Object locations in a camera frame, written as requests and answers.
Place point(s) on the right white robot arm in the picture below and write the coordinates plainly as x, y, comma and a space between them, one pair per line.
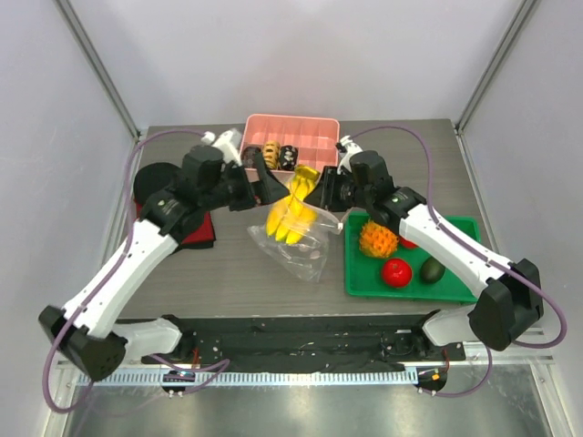
506, 306

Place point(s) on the pink compartment box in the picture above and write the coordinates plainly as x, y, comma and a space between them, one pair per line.
315, 137

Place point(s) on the fake pineapple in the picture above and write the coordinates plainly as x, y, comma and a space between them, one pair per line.
377, 241

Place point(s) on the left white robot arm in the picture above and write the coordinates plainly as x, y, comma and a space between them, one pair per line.
86, 330

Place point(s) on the yellow fake banana bunch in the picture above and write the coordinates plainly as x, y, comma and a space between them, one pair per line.
289, 219

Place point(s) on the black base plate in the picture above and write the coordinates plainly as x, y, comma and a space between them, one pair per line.
308, 344

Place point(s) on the black sprinkled donut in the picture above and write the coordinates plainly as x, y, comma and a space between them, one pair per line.
288, 158

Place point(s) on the left aluminium frame post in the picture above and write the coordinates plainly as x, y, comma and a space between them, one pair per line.
80, 34

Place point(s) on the red fake tomato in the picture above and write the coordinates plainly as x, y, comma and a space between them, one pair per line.
407, 244

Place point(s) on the dark chocolate donut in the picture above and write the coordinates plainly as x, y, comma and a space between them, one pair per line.
248, 156

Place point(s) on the slotted cable duct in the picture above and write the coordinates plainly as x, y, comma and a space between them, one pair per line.
171, 379

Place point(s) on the aluminium frame post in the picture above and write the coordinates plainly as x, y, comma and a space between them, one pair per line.
516, 26
80, 34

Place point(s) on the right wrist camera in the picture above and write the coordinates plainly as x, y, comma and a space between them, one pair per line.
347, 148

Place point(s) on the clear zip top bag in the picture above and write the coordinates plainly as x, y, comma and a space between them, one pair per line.
306, 259

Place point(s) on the red fake apple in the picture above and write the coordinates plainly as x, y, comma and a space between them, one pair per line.
396, 273

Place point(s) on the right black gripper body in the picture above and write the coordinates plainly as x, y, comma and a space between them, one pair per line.
329, 188

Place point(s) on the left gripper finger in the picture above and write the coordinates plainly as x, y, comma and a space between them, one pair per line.
271, 190
264, 176

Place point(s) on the dark green fake avocado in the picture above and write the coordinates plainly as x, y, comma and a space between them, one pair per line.
432, 271

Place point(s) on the yellow striped donut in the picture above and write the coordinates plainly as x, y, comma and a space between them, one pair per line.
271, 152

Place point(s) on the green plastic tray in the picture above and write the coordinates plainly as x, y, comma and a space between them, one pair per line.
363, 275

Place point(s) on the right aluminium frame post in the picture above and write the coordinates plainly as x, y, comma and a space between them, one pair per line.
516, 26

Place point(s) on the black and red cap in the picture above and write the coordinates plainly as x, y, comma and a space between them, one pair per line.
155, 200

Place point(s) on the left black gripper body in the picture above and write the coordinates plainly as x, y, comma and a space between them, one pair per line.
240, 194

